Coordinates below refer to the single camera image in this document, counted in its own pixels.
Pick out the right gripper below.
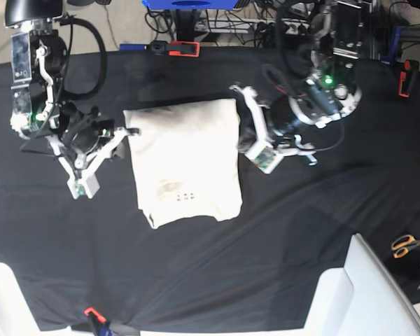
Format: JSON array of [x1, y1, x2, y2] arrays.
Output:
[[46, 110, 141, 200]]

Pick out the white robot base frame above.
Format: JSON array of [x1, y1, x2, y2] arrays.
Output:
[[0, 234, 420, 335]]

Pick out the white T-shirt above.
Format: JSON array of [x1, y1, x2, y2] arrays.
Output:
[[123, 98, 243, 229]]

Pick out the white power strip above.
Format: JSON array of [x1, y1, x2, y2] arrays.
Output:
[[195, 17, 309, 35]]

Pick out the black vertical post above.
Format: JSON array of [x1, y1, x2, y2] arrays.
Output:
[[172, 9, 200, 42]]

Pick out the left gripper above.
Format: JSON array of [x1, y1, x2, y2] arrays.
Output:
[[229, 84, 318, 174]]

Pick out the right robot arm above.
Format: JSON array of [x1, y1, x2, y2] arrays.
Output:
[[4, 1, 140, 199]]

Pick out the orange clamp bottom edge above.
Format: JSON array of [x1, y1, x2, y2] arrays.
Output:
[[83, 307, 106, 323]]

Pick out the orange handled scissors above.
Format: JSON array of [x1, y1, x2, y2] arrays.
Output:
[[391, 234, 420, 259]]

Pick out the orange black right clamp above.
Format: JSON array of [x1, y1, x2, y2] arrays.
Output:
[[398, 59, 419, 98]]

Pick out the orange black clamp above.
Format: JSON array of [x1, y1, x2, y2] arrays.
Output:
[[148, 41, 200, 57], [398, 59, 419, 98]]

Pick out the orange black top clamp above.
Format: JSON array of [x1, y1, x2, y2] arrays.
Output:
[[148, 41, 200, 57]]

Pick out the blue box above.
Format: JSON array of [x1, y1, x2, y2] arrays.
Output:
[[142, 0, 238, 11]]

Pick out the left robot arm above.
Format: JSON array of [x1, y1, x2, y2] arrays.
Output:
[[230, 1, 363, 174]]

